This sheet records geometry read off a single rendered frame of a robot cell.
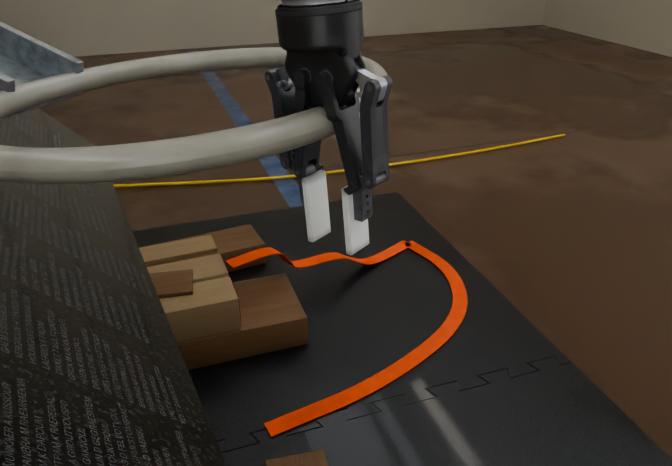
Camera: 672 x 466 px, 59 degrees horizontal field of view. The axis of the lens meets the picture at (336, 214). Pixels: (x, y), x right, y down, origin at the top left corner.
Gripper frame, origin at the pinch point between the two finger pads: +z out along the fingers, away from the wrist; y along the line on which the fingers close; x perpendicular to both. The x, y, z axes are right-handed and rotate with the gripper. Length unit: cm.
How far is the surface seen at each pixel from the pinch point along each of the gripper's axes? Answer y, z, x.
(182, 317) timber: 78, 58, -26
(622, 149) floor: 45, 84, -274
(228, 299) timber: 72, 56, -36
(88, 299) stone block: 26.0, 11.1, 15.5
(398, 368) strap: 38, 79, -61
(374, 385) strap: 39, 78, -52
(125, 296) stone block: 29.2, 15.0, 9.6
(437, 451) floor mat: 16, 81, -45
